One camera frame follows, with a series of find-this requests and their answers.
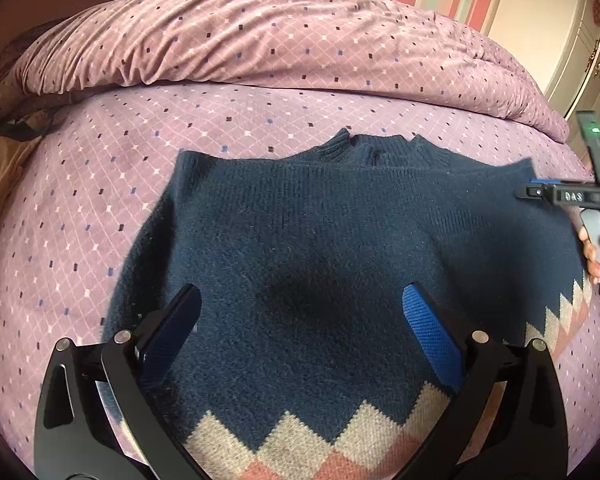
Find tan pillow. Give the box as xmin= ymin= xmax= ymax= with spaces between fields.
xmin=0 ymin=132 xmax=46 ymax=281

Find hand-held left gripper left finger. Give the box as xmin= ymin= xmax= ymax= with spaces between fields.
xmin=32 ymin=282 xmax=208 ymax=480

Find navy diamond-pattern knit sweater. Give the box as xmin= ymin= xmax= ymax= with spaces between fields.
xmin=100 ymin=127 xmax=593 ymax=480

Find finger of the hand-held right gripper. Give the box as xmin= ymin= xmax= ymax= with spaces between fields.
xmin=514 ymin=179 xmax=556 ymax=202

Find white wardrobe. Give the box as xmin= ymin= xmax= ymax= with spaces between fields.
xmin=485 ymin=0 xmax=600 ymax=131

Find person's right hand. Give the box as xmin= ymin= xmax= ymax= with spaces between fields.
xmin=577 ymin=225 xmax=600 ymax=287

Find dark cloth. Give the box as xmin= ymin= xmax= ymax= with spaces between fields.
xmin=0 ymin=119 xmax=51 ymax=142

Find purple dotted duvet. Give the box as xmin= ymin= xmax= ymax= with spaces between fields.
xmin=0 ymin=0 xmax=571 ymax=143

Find purple dotted bed sheet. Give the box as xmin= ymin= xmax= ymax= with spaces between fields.
xmin=0 ymin=80 xmax=600 ymax=480

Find pink padded headboard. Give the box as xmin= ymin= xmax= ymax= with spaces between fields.
xmin=0 ymin=0 xmax=131 ymax=76

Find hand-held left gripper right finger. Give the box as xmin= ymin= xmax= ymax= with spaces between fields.
xmin=401 ymin=282 xmax=569 ymax=480

